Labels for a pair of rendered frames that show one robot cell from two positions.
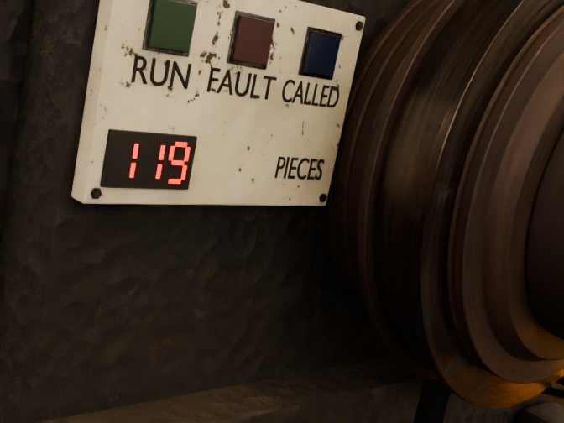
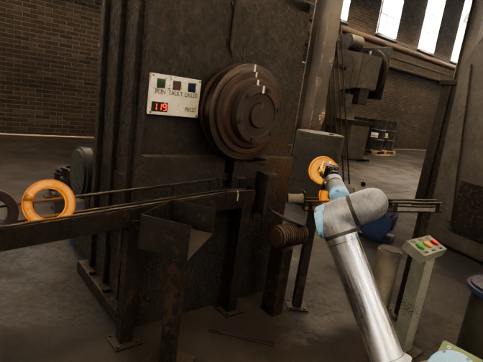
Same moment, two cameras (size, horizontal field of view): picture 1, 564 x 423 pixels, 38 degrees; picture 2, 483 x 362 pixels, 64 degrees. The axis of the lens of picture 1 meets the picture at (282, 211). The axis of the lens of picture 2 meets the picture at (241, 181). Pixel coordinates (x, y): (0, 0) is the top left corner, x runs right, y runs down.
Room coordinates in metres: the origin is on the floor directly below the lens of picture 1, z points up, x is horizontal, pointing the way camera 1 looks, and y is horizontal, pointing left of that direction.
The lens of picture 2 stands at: (-1.13, -0.43, 1.20)
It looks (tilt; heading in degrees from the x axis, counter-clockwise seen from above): 12 degrees down; 4
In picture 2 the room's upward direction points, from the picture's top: 8 degrees clockwise
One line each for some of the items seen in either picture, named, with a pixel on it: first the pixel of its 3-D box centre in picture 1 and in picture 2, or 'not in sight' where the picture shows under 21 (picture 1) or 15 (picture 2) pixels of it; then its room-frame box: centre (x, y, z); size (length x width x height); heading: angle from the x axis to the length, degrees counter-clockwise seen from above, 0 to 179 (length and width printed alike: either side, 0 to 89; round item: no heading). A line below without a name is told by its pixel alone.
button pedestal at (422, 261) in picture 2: not in sight; (413, 297); (0.79, -1.26, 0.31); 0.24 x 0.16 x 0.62; 134
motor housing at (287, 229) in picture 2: not in sight; (283, 267); (0.98, -0.59, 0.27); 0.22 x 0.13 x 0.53; 134
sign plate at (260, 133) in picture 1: (232, 99); (175, 96); (0.68, 0.06, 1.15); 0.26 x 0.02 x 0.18; 134
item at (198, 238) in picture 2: not in sight; (172, 293); (0.33, -0.11, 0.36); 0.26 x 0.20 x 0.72; 169
